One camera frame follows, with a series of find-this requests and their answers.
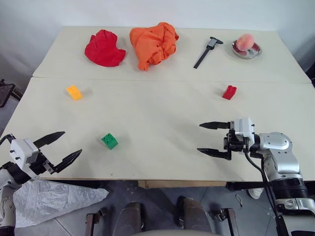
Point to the black framed object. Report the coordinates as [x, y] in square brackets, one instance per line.
[5, 94]

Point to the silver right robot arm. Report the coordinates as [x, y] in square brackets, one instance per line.
[283, 157]

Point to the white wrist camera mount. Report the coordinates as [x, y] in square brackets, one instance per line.
[242, 126]
[23, 151]

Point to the red toy brick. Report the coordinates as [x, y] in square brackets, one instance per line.
[229, 92]

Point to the black table frame bar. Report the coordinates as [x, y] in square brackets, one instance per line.
[243, 186]

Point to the dark rounded shape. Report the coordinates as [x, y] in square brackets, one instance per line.
[130, 217]
[193, 214]

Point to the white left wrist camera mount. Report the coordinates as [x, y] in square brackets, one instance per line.
[23, 151]

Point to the crumpled red cloth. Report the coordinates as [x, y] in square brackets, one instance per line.
[104, 50]

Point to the pink peach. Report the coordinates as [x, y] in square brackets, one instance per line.
[245, 41]

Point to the rusty metal bracket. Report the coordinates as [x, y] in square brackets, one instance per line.
[230, 221]
[92, 222]

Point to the black digital caliper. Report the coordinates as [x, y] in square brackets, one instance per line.
[205, 53]

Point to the small metal bowl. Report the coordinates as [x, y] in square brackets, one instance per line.
[254, 54]

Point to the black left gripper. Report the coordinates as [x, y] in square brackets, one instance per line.
[40, 166]

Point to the green toy brick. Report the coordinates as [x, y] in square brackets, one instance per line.
[110, 141]

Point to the white plastic bag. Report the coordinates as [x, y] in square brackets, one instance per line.
[49, 199]

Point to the white shoe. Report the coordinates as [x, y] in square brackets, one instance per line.
[255, 193]

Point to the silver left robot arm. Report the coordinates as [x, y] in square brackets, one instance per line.
[5, 180]

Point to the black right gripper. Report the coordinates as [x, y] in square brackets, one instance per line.
[235, 143]

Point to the yellow toy brick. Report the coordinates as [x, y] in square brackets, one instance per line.
[74, 93]

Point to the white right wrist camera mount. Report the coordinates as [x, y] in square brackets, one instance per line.
[242, 126]

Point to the crumpled orange cloth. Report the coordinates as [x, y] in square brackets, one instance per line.
[153, 43]

